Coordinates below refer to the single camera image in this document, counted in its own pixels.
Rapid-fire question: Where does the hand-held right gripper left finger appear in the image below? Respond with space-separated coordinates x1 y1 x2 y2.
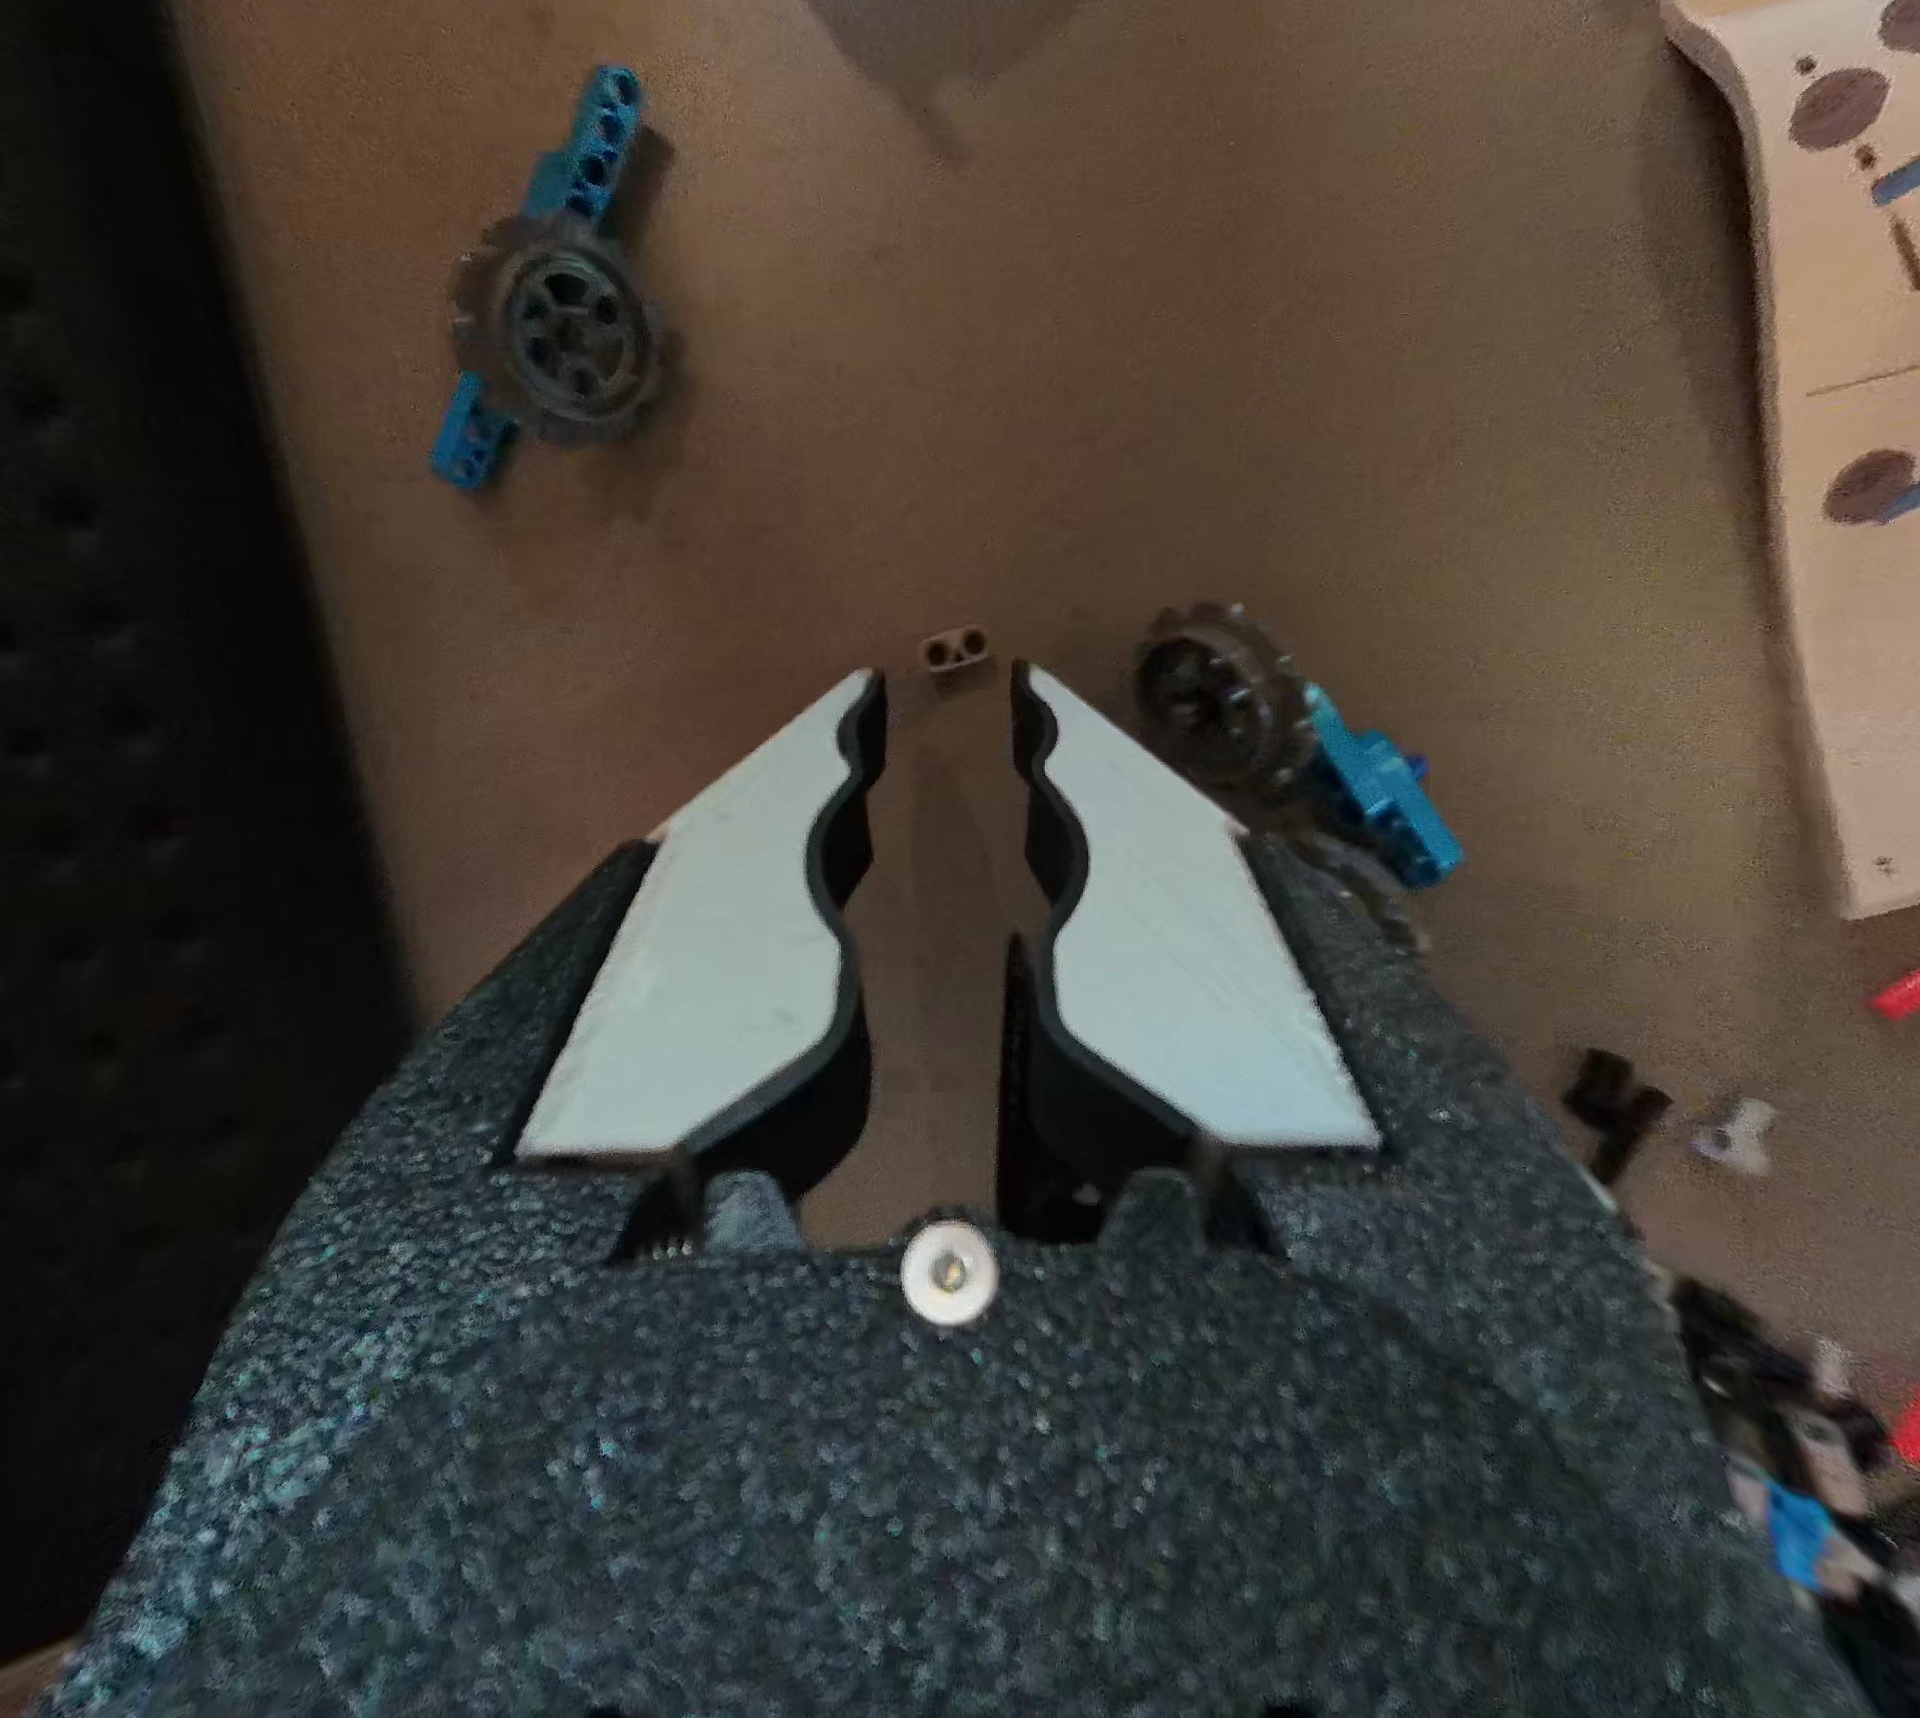
513 664 889 1169

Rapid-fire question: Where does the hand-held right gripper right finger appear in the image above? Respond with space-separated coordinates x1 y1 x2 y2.
1007 656 1386 1169

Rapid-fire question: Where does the blue beam with grey wheel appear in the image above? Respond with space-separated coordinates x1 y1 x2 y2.
425 64 674 500
1132 601 1470 962

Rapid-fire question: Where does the small black connector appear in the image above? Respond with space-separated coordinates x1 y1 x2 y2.
1566 1046 1673 1188

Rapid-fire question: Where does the small white grey connector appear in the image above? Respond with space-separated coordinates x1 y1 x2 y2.
1692 1094 1780 1173

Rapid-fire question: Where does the black perforated armrest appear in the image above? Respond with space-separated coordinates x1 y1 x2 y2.
0 0 421 1660

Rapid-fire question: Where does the pile of small building pieces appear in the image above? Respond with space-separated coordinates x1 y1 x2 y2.
1671 1274 1920 1718

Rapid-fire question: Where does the open instruction booklet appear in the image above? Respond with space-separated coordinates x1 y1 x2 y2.
1661 0 1920 923

